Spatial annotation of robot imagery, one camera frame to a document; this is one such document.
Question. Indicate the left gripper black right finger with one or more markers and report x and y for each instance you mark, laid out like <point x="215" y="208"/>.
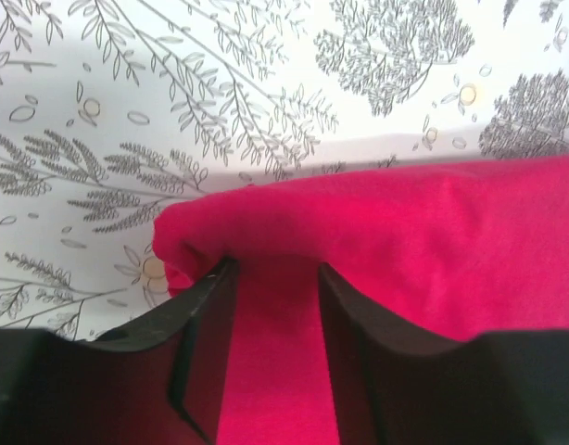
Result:
<point x="394" y="382"/>

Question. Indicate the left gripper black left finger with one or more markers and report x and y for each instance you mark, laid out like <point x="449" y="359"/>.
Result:
<point x="158" y="379"/>

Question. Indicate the magenta t shirt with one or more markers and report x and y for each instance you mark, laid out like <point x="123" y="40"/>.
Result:
<point x="457" y="248"/>

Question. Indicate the floral patterned table mat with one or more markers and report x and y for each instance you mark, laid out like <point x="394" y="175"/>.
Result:
<point x="112" y="110"/>

